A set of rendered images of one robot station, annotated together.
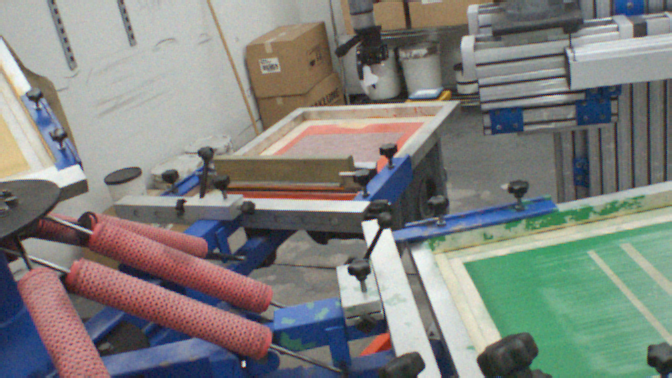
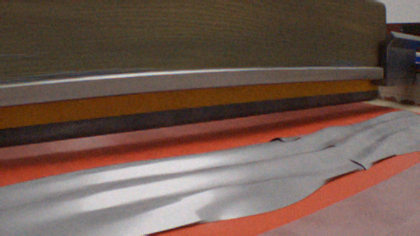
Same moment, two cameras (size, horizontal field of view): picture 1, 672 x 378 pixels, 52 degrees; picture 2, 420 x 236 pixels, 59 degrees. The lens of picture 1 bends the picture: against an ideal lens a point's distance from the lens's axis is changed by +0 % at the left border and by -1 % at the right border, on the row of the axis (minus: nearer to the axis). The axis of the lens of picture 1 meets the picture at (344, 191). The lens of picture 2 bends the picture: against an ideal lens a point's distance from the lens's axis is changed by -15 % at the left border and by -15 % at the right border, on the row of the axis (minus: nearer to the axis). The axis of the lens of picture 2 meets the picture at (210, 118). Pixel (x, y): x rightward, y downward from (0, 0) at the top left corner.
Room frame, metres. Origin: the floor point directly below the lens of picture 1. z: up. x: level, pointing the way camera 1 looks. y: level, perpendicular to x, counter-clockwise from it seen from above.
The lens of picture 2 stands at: (1.77, -0.10, 1.01)
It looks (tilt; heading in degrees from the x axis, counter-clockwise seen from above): 10 degrees down; 114
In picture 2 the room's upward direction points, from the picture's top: straight up
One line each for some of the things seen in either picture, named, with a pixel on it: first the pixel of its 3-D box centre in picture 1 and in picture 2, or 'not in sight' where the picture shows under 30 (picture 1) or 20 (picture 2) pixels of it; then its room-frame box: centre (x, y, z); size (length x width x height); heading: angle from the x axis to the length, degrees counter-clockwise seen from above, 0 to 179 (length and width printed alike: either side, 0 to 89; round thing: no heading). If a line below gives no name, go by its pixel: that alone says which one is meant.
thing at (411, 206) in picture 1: (399, 206); not in sight; (1.81, -0.15, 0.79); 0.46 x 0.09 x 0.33; 151
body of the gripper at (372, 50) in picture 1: (369, 45); not in sight; (2.16, -0.17, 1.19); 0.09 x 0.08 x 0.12; 61
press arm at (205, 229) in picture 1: (205, 235); not in sight; (1.36, 0.32, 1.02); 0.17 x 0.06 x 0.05; 151
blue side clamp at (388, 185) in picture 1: (381, 191); not in sight; (1.50, -0.08, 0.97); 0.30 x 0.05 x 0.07; 151
